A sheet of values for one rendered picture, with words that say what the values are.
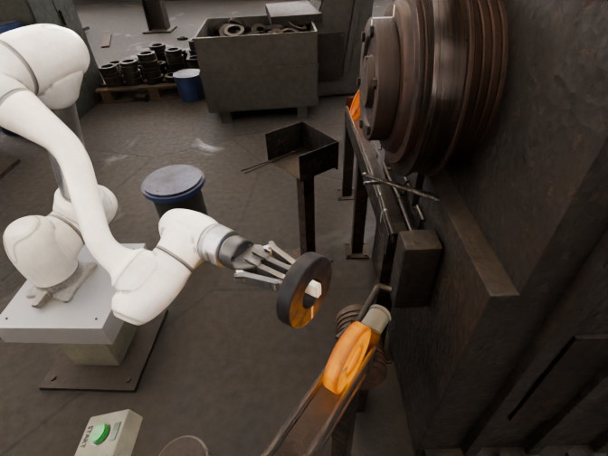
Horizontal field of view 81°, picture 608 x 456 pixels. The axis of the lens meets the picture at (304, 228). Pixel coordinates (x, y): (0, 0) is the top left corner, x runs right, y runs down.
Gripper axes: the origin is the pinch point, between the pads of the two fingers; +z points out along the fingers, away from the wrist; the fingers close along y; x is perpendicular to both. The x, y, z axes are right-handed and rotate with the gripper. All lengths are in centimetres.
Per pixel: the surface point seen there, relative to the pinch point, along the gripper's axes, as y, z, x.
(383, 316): -14.7, 11.4, -19.0
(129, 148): -106, -260, -74
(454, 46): -37, 12, 36
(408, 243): -30.1, 10.4, -7.9
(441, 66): -34.6, 10.6, 32.9
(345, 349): 2.8, 10.7, -10.4
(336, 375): 6.8, 10.9, -13.7
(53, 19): -139, -369, 15
